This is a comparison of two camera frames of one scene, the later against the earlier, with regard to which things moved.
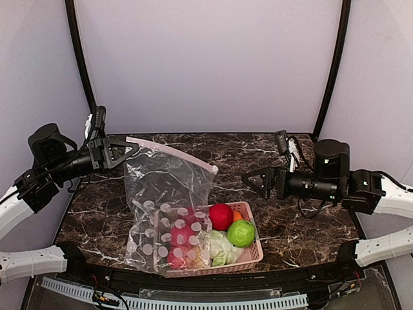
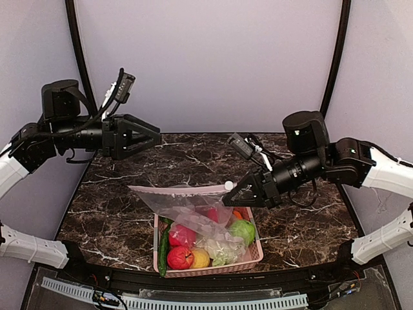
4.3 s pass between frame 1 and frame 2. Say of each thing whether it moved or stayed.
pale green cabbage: stayed
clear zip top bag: moved
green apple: stayed
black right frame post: stayed
